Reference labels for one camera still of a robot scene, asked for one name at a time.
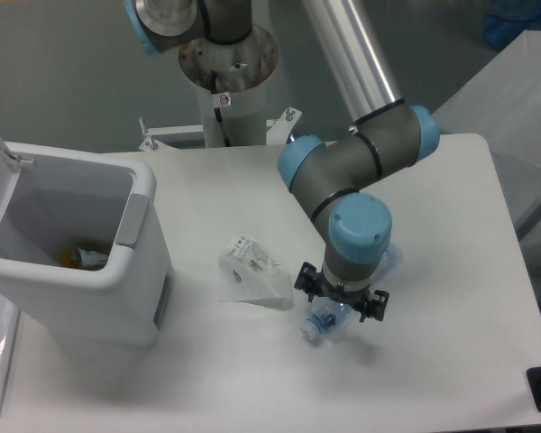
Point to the white table clamp bracket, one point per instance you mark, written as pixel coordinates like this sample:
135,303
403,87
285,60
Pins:
179,137

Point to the white trash can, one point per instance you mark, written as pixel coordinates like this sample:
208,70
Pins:
72,198

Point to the white right clamp bracket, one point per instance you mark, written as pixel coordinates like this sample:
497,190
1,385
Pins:
282,129

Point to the white paper bag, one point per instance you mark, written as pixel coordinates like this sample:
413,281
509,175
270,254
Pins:
247,272

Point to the white side cabinet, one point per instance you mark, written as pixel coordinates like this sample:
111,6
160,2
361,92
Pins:
502,103

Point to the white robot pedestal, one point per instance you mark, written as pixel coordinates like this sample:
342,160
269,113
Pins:
230,85

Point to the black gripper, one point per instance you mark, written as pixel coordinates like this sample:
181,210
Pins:
356,294

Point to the clear plastic water bottle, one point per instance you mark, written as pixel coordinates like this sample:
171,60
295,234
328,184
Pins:
324,316

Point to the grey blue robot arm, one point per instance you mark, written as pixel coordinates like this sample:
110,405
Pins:
327,180

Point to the blue plastic bag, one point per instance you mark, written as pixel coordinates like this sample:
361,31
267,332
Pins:
501,30

